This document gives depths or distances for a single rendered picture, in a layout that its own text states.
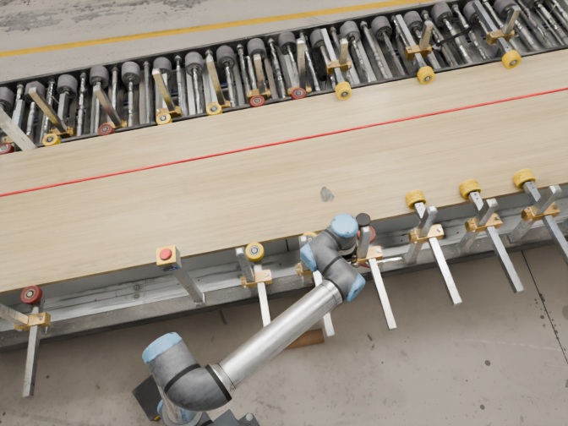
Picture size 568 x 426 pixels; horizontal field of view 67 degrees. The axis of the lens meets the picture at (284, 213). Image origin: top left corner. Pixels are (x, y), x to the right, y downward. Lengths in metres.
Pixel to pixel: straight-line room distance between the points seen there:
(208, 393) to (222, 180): 1.17
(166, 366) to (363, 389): 1.58
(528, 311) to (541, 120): 1.14
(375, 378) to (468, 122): 1.48
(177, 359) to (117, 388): 1.64
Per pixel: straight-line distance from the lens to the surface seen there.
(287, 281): 2.06
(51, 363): 3.13
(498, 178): 2.23
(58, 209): 2.37
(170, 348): 1.29
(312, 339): 2.62
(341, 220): 1.45
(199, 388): 1.25
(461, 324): 2.84
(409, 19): 3.03
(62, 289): 2.42
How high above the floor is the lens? 2.62
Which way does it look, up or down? 60 degrees down
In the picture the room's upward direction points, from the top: 9 degrees counter-clockwise
